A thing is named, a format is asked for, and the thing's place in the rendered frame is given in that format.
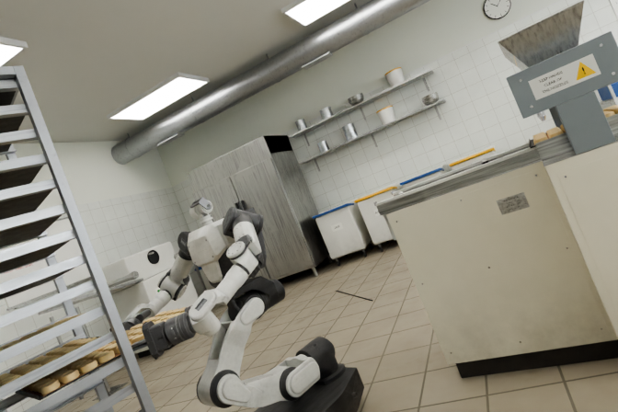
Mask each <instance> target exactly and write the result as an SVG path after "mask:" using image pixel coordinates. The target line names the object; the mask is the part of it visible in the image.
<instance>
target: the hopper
mask: <svg viewBox="0 0 618 412"><path fill-rule="evenodd" d="M583 6H584V0H582V1H580V2H578V3H576V4H574V5H572V6H570V7H568V8H566V9H564V10H562V11H560V12H558V13H556V14H554V15H552V16H550V17H547V18H545V19H543V20H541V21H539V22H537V23H535V24H533V25H531V26H529V27H528V28H526V29H523V30H521V31H519V32H517V33H515V34H513V35H511V36H509V37H507V38H506V39H504V40H500V41H498V45H499V47H500V49H501V50H502V52H503V54H504V56H505V58H506V59H508V60H509V61H510V62H512V63H513V64H515V65H516V66H517V67H518V68H520V69H521V70H524V69H527V68H529V67H531V66H533V65H536V64H537V63H540V62H542V61H545V60H547V59H549V58H551V57H554V56H556V55H557V54H559V53H562V52H565V51H567V50H569V49H572V48H574V47H576V46H578V41H579V33H580V27H581V19H582V12H583Z"/></svg>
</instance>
